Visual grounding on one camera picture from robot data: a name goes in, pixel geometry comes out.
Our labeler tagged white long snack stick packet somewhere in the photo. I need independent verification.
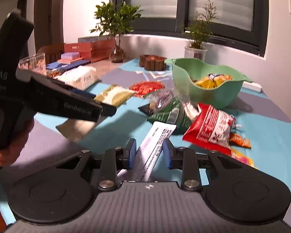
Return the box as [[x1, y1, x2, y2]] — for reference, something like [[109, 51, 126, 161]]
[[118, 122, 177, 182]]

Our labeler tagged person's left hand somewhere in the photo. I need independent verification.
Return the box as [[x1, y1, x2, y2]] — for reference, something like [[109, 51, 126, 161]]
[[0, 97, 36, 167]]

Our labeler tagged yellow green snack packet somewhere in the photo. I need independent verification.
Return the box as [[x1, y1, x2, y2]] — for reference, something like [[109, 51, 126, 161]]
[[94, 84, 137, 107]]

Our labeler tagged white tissue pack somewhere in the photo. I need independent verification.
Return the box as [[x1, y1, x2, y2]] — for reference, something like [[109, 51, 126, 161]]
[[55, 66, 99, 90]]

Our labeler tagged green snack bag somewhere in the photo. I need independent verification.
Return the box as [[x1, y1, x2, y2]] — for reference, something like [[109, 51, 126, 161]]
[[138, 98, 192, 134]]

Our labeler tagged red paper-cut coaster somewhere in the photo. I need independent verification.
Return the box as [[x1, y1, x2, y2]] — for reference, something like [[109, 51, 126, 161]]
[[129, 81, 165, 98]]

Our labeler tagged clear acrylic box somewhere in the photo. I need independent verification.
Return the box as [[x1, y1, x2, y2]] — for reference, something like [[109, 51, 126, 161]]
[[18, 53, 47, 76]]

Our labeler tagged pink purple notepad stack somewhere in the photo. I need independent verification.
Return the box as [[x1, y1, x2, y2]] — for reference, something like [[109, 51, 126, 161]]
[[57, 52, 83, 64]]

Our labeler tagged red storage box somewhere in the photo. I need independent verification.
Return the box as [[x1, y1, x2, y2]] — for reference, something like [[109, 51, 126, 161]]
[[64, 38, 114, 63]]

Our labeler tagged red white snack bag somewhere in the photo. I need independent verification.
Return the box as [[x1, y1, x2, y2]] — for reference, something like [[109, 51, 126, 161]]
[[182, 103, 237, 156]]

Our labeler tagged clear wrapped purple snack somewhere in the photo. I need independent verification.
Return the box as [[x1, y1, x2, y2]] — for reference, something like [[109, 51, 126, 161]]
[[146, 88, 174, 114]]

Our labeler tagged brown wooden stump ashtray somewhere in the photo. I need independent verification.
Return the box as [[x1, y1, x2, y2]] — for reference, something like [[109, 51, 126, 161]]
[[139, 55, 166, 71]]

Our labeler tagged orange small snack packet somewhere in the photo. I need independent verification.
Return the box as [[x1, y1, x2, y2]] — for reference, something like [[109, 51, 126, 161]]
[[229, 133, 251, 149]]

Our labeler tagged green plastic bowl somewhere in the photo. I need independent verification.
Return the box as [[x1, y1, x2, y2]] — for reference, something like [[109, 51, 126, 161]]
[[165, 58, 252, 108]]

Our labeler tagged leafy plant in glass vase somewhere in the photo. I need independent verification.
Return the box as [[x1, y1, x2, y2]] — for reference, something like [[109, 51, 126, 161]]
[[90, 2, 142, 63]]

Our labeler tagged yellow chips bag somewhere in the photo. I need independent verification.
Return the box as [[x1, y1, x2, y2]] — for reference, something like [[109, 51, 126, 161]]
[[193, 74, 233, 89]]

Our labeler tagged white power strip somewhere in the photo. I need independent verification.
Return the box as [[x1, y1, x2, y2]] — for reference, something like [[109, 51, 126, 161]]
[[242, 82, 263, 94]]

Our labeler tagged small tree in white pot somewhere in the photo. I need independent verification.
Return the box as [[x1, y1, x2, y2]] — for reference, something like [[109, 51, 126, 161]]
[[184, 0, 217, 61]]

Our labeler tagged dark framed window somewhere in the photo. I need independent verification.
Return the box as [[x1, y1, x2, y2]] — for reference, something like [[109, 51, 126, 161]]
[[111, 0, 269, 57]]

